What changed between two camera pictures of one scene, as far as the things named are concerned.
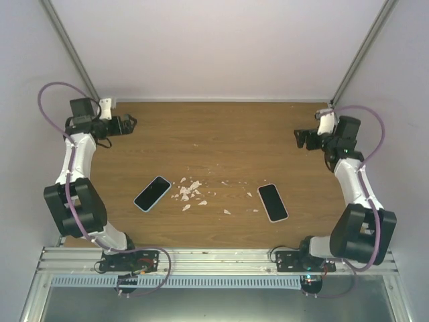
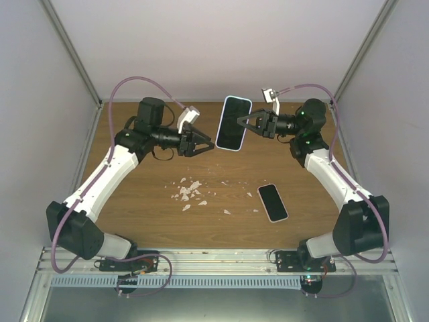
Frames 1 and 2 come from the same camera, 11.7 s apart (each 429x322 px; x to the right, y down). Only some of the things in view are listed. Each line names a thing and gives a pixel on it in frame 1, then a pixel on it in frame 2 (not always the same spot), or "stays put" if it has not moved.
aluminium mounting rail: (196, 261) stays put
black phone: (152, 193) → (231, 132)
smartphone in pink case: (273, 202) stays put
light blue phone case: (152, 194) → (230, 134)
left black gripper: (128, 129) → (188, 143)
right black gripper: (300, 140) → (270, 121)
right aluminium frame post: (385, 11) stays put
